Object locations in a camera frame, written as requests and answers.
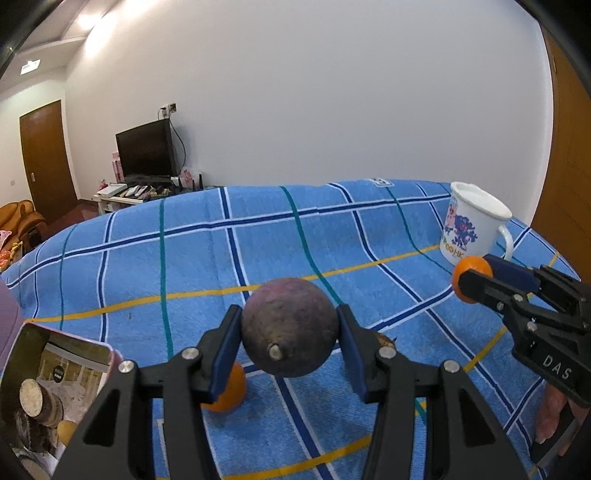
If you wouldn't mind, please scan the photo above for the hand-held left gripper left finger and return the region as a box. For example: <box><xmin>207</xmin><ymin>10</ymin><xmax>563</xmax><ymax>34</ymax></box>
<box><xmin>53</xmin><ymin>305</ymin><xmax>245</xmax><ymax>480</ymax></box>

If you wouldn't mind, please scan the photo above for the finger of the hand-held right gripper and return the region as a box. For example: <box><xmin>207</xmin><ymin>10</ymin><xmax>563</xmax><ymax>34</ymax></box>
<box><xmin>459</xmin><ymin>270</ymin><xmax>591</xmax><ymax>356</ymax></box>
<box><xmin>485</xmin><ymin>255</ymin><xmax>591</xmax><ymax>324</ymax></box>

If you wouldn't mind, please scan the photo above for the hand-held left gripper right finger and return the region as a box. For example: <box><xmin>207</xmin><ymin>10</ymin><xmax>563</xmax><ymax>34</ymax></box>
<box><xmin>336</xmin><ymin>304</ymin><xmax>529</xmax><ymax>480</ymax></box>

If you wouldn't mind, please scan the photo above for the small orange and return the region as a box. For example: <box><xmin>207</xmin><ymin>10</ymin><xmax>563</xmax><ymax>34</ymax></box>
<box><xmin>451</xmin><ymin>255</ymin><xmax>494</xmax><ymax>305</ymax></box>
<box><xmin>201</xmin><ymin>361</ymin><xmax>247</xmax><ymax>413</ymax></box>

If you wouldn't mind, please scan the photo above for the white printed enamel mug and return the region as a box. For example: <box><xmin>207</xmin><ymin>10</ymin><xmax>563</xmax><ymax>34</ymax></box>
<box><xmin>438</xmin><ymin>181</ymin><xmax>515</xmax><ymax>267</ymax></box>

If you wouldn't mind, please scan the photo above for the whole purple round fruit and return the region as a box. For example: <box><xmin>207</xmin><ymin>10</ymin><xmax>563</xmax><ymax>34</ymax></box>
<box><xmin>241</xmin><ymin>277</ymin><xmax>340</xmax><ymax>379</ymax></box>

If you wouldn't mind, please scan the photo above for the pink metal tin box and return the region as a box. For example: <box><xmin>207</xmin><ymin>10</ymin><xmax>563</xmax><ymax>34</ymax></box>
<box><xmin>0</xmin><ymin>323</ymin><xmax>125</xmax><ymax>480</ymax></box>

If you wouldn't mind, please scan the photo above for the person's right hand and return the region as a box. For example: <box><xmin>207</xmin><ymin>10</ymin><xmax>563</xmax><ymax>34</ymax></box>
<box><xmin>536</xmin><ymin>385</ymin><xmax>567</xmax><ymax>445</ymax></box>

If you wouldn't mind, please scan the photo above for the blue plaid blanket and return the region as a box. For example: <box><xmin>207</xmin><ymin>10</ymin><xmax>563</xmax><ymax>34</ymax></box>
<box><xmin>0</xmin><ymin>179</ymin><xmax>591</xmax><ymax>480</ymax></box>

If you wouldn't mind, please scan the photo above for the light wooden door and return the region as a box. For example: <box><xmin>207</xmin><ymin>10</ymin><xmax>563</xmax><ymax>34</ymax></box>
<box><xmin>531</xmin><ymin>28</ymin><xmax>591</xmax><ymax>278</ymax></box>

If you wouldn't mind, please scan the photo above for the printed paper liner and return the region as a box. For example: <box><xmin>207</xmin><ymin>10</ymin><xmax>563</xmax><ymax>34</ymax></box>
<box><xmin>37</xmin><ymin>342</ymin><xmax>112</xmax><ymax>409</ymax></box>

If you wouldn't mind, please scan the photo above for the white television stand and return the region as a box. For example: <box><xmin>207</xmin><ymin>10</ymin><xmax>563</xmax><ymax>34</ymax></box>
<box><xmin>92</xmin><ymin>182</ymin><xmax>185</xmax><ymax>214</ymax></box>

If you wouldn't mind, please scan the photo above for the black television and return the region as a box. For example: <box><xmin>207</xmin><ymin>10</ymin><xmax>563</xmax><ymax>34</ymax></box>
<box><xmin>115</xmin><ymin>119</ymin><xmax>178</xmax><ymax>177</ymax></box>

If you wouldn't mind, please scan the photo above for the colourful cloth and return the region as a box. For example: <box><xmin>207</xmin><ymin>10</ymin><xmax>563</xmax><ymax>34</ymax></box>
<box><xmin>0</xmin><ymin>231</ymin><xmax>24</xmax><ymax>265</ymax></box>

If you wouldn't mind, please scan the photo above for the orange sofa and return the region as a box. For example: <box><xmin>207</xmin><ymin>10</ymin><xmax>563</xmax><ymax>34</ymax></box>
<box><xmin>0</xmin><ymin>200</ymin><xmax>47</xmax><ymax>252</ymax></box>

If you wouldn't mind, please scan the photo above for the brown wooden door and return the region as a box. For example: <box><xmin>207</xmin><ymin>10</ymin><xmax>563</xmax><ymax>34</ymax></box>
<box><xmin>19</xmin><ymin>99</ymin><xmax>78</xmax><ymax>210</ymax></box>

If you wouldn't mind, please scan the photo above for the ceiling light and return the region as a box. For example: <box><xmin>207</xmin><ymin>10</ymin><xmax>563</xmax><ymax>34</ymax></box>
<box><xmin>76</xmin><ymin>11</ymin><xmax>109</xmax><ymax>35</ymax></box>

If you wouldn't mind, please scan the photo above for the black power cable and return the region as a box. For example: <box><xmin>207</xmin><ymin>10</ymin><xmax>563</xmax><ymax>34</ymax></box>
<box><xmin>168</xmin><ymin>115</ymin><xmax>188</xmax><ymax>171</ymax></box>

